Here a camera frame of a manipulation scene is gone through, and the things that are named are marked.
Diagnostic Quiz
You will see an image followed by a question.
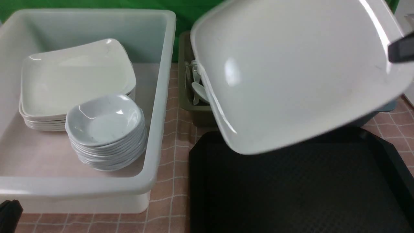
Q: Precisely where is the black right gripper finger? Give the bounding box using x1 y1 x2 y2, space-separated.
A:
387 32 414 63

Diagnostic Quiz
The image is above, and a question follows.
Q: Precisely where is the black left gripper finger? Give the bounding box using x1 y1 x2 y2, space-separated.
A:
0 200 23 233

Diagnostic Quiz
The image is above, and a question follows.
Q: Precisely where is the large white square plate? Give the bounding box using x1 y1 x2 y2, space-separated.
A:
190 0 414 155

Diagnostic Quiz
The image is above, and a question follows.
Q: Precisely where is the top stacked white plate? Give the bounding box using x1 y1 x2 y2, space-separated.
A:
20 39 136 118

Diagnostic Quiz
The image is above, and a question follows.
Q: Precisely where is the blue plastic bin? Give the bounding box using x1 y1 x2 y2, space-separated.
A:
353 100 398 127

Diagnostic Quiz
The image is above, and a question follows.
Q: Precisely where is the stack of white plates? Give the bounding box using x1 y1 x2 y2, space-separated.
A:
19 85 136 131

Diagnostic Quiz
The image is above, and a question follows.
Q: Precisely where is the stack of small bowls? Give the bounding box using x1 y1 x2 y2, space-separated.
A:
70 126 147 172

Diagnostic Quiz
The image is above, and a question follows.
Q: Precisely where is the top stacked small bowl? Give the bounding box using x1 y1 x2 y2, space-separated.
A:
65 94 146 147

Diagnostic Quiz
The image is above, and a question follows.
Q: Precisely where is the large white plastic tub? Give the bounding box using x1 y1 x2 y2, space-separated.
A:
1 9 176 214

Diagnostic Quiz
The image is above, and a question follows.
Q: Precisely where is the black serving tray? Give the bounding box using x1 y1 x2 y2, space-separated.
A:
188 127 413 233

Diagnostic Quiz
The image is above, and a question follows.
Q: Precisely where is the pink checkered tablecloth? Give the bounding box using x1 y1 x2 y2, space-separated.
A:
15 63 413 233

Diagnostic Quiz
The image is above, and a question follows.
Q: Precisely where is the pile of white spoons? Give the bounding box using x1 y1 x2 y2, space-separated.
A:
184 60 210 105

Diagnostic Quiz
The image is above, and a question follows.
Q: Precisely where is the olive green plastic bin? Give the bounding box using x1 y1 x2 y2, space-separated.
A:
178 30 217 128

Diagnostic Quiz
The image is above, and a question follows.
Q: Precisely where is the green backdrop cloth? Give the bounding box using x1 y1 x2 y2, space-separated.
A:
0 0 400 62

